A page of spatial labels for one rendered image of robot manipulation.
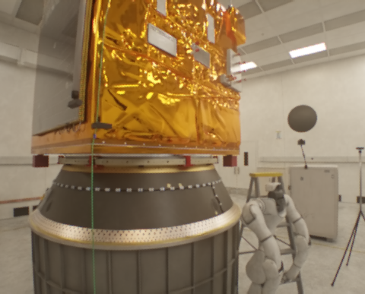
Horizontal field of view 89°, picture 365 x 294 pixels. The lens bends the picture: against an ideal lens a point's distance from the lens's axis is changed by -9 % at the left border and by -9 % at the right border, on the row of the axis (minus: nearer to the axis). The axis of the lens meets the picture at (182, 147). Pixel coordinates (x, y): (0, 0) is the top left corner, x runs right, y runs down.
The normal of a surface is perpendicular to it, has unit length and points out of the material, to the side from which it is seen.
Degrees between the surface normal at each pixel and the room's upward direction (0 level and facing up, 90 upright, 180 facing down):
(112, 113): 90
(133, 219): 62
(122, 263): 90
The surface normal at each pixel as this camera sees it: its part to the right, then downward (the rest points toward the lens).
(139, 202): 0.16, -0.51
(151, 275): 0.24, -0.04
